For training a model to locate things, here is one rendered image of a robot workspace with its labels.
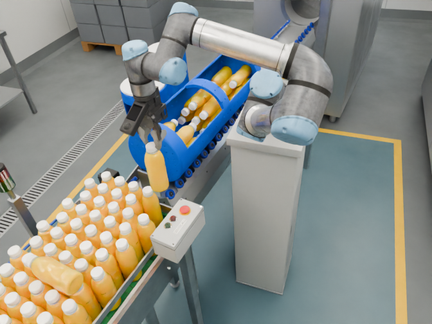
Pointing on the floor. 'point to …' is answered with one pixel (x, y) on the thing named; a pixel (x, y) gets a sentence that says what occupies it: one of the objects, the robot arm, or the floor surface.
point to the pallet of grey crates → (120, 21)
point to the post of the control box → (186, 264)
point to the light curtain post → (320, 50)
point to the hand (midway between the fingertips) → (152, 146)
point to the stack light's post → (22, 213)
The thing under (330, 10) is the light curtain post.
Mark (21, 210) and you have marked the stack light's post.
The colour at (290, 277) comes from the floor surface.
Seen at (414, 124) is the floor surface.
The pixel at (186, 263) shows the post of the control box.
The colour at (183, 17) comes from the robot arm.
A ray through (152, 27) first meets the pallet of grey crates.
